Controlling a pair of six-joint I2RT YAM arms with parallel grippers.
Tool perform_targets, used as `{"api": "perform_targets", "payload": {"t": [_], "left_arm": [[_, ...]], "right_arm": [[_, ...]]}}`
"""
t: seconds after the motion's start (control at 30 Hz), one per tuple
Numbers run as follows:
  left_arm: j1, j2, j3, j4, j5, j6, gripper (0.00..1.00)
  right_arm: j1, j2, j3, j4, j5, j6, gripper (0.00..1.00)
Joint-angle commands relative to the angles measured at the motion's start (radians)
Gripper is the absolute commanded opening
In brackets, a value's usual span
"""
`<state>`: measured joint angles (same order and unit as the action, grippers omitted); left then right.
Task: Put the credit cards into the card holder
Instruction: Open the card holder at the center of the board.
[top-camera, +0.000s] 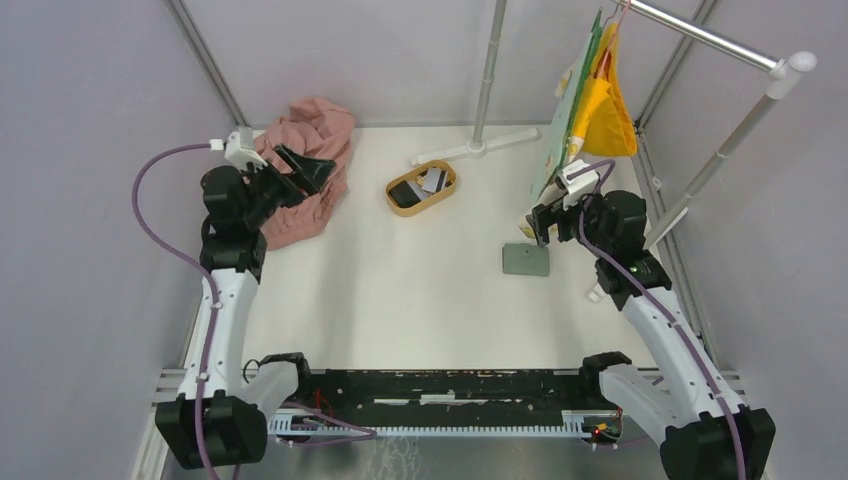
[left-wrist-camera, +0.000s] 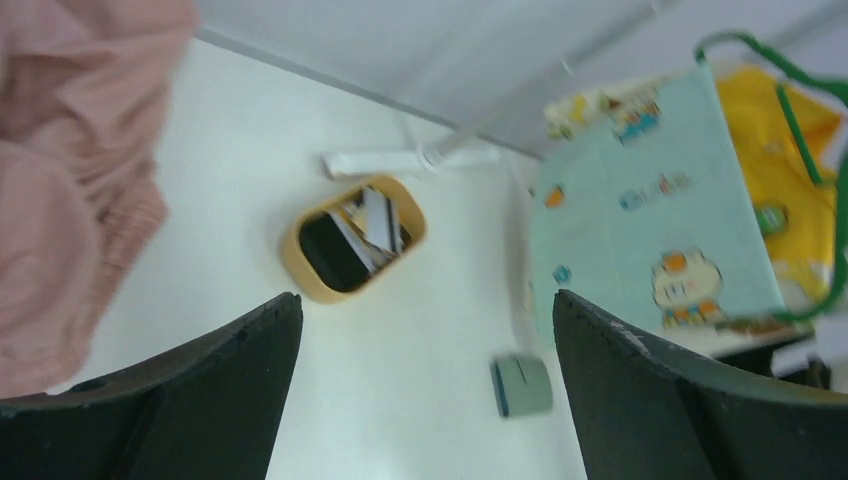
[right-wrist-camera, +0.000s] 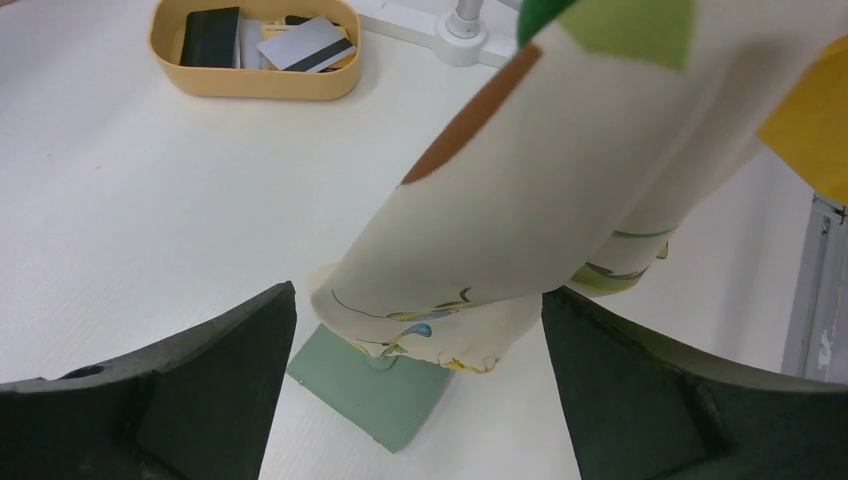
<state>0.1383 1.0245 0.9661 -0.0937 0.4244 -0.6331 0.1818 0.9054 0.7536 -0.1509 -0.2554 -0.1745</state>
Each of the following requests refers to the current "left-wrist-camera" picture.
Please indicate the white clothes rack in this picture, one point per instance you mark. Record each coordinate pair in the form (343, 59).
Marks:
(459, 149)

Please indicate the yellow hanging garment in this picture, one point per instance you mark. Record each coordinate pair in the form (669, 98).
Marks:
(796, 217)

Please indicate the cartoon print hanging garment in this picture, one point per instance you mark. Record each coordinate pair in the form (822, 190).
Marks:
(647, 215)

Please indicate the white striped card in tray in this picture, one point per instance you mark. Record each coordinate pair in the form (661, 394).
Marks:
(370, 223)

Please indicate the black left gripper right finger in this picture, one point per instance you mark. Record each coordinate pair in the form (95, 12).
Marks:
(646, 408)

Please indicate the yellow oval card tray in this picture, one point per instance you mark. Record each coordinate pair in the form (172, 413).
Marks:
(411, 218)

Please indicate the black card in tray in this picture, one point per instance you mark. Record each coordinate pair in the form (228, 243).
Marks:
(331, 255)

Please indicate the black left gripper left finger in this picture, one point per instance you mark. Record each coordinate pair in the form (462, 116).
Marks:
(207, 409)

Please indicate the pink crumpled cloth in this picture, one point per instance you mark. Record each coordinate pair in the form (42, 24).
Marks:
(85, 89)

